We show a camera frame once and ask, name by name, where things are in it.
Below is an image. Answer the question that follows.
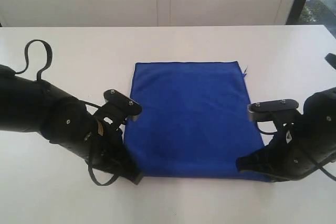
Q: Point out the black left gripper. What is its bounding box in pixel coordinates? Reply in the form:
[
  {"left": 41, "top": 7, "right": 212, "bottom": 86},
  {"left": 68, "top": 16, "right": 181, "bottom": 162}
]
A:
[{"left": 62, "top": 120, "right": 143, "bottom": 185}]

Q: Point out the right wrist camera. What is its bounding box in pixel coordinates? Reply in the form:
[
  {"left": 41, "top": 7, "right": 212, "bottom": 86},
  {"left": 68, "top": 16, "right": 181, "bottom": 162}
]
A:
[{"left": 247, "top": 99, "right": 299, "bottom": 123}]

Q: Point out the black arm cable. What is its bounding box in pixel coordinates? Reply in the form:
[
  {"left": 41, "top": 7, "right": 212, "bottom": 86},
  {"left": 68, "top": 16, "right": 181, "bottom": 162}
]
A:
[
  {"left": 15, "top": 39, "right": 54, "bottom": 80},
  {"left": 307, "top": 155, "right": 336, "bottom": 183}
]

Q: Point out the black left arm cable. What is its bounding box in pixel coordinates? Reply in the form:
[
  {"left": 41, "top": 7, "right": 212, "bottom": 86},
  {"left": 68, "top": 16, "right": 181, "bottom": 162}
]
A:
[{"left": 15, "top": 39, "right": 54, "bottom": 80}]

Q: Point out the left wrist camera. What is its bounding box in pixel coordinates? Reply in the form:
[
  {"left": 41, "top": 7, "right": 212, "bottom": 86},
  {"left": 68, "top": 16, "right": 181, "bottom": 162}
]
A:
[{"left": 102, "top": 89, "right": 142, "bottom": 122}]

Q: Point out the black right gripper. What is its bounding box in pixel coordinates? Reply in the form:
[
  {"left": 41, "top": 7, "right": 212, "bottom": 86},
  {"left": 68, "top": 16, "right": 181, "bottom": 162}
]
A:
[{"left": 236, "top": 124, "right": 335, "bottom": 181}]

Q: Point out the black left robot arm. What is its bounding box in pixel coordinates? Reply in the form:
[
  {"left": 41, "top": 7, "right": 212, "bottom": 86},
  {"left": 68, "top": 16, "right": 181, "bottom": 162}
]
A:
[{"left": 1, "top": 66, "right": 143, "bottom": 184}]

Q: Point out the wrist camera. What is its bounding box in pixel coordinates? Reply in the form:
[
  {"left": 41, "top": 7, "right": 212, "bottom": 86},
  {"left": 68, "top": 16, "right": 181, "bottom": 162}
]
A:
[
  {"left": 102, "top": 89, "right": 142, "bottom": 122},
  {"left": 247, "top": 99, "right": 299, "bottom": 123}
]

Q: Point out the blue towel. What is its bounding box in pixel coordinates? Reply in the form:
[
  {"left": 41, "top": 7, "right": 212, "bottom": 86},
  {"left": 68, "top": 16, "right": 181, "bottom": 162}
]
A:
[{"left": 124, "top": 61, "right": 267, "bottom": 182}]

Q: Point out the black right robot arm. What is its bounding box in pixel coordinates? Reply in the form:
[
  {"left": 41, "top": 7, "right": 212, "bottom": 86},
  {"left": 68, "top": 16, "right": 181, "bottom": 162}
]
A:
[{"left": 236, "top": 88, "right": 335, "bottom": 182}]

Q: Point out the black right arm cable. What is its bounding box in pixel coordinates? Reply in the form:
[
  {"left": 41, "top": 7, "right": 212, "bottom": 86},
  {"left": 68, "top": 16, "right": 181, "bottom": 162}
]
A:
[{"left": 307, "top": 155, "right": 336, "bottom": 183}]

